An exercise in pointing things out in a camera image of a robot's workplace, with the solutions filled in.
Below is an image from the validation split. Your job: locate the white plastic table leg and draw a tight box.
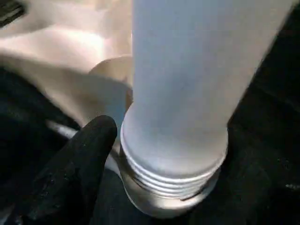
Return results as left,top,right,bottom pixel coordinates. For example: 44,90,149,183
119,0,300,200

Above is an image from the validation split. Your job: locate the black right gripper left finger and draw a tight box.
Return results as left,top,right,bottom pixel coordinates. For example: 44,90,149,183
22,114,118,225

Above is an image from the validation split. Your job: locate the white plastic table top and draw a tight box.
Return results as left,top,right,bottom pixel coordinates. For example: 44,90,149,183
0,0,223,218

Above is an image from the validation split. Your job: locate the black work mat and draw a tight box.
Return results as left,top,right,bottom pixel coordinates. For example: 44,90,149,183
0,0,300,225

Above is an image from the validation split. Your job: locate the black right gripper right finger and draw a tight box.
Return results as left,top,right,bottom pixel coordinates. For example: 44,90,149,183
228,127,300,225

